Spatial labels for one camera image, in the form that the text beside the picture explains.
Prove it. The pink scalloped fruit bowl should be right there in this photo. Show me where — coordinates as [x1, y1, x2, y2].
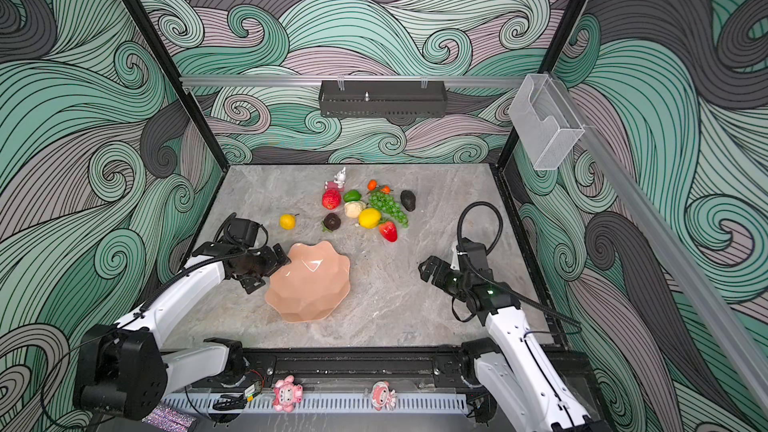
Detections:
[265, 241, 351, 323]

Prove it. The yellow fake lemon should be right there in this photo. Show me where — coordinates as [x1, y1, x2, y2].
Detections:
[357, 208, 382, 229]

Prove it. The red fake apple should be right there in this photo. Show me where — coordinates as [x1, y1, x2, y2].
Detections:
[321, 189, 342, 210]

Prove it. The cream fake pear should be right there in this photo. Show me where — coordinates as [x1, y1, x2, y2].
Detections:
[344, 201, 367, 219]

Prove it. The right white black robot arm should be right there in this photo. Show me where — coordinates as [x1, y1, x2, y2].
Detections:
[418, 201, 611, 431]

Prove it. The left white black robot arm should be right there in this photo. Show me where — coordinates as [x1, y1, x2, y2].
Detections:
[72, 213, 290, 420]

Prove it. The small yellow fake pear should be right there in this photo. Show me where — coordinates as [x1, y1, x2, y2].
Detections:
[279, 214, 297, 230]

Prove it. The red fake strawberry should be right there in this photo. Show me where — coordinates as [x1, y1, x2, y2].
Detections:
[378, 221, 398, 243]

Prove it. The dark purple fake mangosteen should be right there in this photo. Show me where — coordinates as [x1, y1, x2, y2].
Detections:
[322, 212, 341, 232]

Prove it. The dark fake avocado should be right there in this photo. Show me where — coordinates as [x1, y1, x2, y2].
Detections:
[400, 190, 416, 212]

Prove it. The green fake grape bunch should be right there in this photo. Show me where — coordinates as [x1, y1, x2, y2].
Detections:
[368, 190, 409, 227]

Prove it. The green fake lime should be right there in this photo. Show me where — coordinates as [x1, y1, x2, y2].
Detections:
[343, 190, 362, 203]

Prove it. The white rabbit figurine pink base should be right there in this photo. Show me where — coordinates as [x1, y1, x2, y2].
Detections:
[325, 168, 347, 193]

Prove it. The pink cartoon figurine left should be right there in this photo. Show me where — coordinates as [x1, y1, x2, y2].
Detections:
[273, 375, 303, 413]

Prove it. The pink cartoon figurine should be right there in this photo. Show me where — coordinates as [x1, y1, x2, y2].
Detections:
[370, 381, 398, 412]
[273, 375, 303, 413]

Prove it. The pink cartoon figurine right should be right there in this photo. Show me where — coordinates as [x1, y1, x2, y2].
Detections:
[370, 381, 398, 412]

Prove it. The purple glitter cylinder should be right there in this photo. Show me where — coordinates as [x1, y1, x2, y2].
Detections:
[141, 404, 198, 432]

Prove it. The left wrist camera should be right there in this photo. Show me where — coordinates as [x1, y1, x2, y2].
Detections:
[224, 216, 261, 249]

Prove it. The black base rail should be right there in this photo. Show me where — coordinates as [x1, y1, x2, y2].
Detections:
[242, 339, 501, 389]

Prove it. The white slotted cable duct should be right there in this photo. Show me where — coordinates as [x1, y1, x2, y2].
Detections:
[162, 392, 469, 415]

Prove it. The black perforated wall tray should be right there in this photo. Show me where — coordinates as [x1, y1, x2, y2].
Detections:
[318, 79, 448, 123]

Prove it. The clear acrylic wall box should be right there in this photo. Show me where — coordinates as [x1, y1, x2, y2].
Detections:
[509, 74, 584, 171]

